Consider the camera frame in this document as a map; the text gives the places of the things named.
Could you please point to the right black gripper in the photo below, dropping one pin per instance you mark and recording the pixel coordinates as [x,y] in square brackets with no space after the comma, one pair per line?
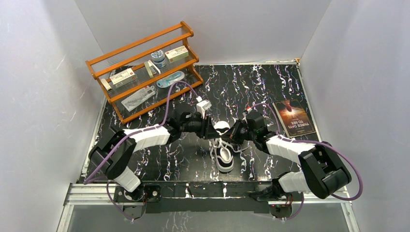
[233,132]

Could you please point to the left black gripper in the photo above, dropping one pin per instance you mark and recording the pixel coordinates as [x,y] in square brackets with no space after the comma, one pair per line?
[207,128]

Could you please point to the white shoelace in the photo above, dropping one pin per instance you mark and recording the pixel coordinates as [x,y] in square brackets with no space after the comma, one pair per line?
[222,150]

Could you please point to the black white canvas sneaker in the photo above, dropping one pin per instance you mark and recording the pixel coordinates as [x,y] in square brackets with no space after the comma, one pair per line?
[221,127]

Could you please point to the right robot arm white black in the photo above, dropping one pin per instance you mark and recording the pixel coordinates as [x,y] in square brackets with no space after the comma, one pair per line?
[322,171]

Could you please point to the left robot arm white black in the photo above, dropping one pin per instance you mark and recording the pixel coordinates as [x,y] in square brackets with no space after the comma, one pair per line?
[112,156]

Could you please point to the brown book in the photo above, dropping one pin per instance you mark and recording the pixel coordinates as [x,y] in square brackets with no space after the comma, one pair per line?
[294,118]

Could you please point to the blue packaged item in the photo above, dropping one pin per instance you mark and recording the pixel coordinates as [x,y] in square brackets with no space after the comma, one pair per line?
[170,79]

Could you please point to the white green box top shelf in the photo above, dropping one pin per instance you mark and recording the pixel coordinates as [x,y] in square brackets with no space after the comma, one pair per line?
[177,54]

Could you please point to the white patterned flat package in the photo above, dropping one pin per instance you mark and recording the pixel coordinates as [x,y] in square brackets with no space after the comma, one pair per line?
[138,97]

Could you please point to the orange wooden shelf rack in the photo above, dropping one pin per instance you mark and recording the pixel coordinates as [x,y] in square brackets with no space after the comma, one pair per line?
[133,56]

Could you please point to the round blue white tin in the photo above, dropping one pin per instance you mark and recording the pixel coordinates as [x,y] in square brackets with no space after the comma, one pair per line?
[158,58]

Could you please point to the white red box middle shelf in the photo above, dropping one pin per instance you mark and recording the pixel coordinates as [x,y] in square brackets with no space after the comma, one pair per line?
[123,77]

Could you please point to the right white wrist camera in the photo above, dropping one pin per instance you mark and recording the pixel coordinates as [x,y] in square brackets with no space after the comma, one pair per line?
[247,110]

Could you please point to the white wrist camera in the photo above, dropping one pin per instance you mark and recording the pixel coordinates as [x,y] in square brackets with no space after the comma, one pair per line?
[247,110]
[202,106]

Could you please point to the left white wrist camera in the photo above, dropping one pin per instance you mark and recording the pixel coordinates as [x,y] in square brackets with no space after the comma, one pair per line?
[202,106]

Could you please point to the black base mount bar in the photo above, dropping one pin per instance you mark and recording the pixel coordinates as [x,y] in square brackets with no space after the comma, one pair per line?
[261,197]

